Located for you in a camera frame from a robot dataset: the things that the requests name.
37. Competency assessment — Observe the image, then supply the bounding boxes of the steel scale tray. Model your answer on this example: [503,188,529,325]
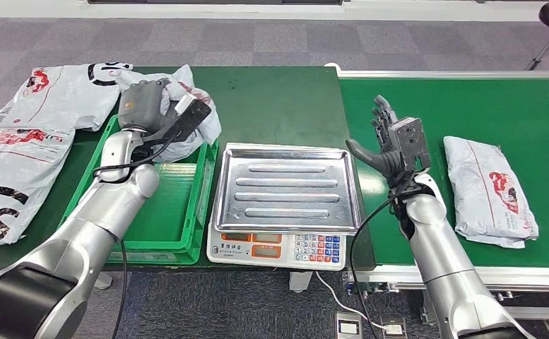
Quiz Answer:
[213,142,363,236]

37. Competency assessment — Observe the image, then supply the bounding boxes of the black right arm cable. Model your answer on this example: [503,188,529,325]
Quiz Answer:
[348,189,401,303]

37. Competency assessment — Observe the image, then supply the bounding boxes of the green plastic crate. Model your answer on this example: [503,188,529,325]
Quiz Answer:
[61,114,219,266]

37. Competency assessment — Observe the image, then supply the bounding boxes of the square silver floor socket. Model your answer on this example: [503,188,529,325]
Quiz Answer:
[335,312,363,339]

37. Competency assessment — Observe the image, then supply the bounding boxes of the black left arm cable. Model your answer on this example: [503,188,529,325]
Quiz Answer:
[91,131,184,339]

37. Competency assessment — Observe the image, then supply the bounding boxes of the white electronic scale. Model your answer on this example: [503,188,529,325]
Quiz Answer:
[206,228,348,272]

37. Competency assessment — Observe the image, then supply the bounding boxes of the white parcel bag, curved black logo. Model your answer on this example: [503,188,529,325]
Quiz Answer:
[0,61,135,133]

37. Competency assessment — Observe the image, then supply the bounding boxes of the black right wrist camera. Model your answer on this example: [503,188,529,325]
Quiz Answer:
[387,117,432,173]

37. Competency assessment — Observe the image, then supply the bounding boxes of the floor socket with white plug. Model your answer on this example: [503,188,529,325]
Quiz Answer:
[379,316,408,339]

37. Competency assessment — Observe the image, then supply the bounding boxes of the white table leg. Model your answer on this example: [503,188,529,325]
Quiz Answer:
[288,270,314,294]

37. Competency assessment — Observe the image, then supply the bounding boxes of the large white parcel, black letters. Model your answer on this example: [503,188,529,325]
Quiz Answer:
[0,125,77,246]

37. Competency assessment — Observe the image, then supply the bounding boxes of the small white parcel bag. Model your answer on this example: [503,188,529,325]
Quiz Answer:
[114,64,223,164]

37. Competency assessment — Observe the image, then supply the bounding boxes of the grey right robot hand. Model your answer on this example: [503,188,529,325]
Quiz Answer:
[346,95,403,181]

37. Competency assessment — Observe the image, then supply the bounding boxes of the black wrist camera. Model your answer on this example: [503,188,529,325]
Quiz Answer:
[150,93,213,143]
[387,117,432,173]

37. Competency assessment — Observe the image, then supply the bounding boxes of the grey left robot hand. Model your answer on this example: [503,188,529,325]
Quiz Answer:
[117,78,177,136]

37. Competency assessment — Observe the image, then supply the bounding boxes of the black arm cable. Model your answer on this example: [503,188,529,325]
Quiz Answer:
[348,189,401,303]
[91,131,184,339]

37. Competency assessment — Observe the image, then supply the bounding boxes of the white scale power cable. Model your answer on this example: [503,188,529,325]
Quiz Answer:
[315,271,390,332]

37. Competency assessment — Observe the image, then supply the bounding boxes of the flat white parcel, red logo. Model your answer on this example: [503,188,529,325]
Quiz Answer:
[443,136,540,249]

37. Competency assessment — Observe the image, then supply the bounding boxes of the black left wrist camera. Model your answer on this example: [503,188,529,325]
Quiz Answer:
[150,93,213,143]

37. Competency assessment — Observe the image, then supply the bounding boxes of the green conveyor belt machine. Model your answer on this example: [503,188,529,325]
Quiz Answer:
[337,70,549,323]

